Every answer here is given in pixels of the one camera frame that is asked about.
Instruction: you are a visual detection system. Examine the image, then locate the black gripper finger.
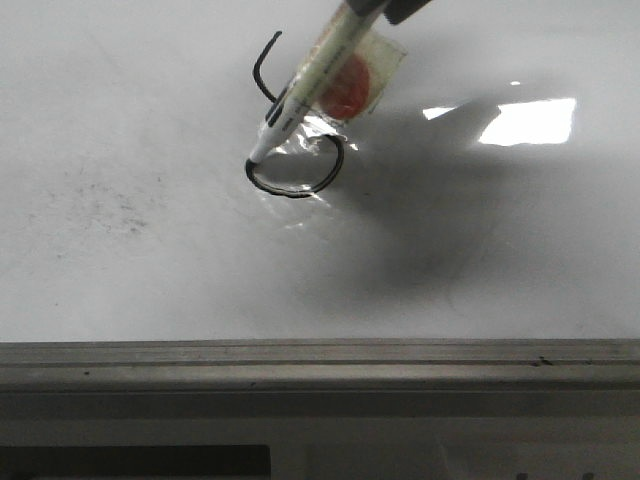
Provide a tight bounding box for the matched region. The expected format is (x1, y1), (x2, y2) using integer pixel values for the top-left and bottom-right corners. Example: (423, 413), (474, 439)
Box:
(345, 0), (388, 15)
(384, 0), (431, 25)

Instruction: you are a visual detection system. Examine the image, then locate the white black whiteboard marker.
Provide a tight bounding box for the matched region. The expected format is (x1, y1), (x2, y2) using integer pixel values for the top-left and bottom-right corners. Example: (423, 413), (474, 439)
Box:
(248, 1), (387, 164)

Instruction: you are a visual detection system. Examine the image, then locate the red round magnet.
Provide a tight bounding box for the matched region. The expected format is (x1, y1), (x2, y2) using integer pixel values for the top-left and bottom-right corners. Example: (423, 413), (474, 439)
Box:
(311, 30), (406, 124)

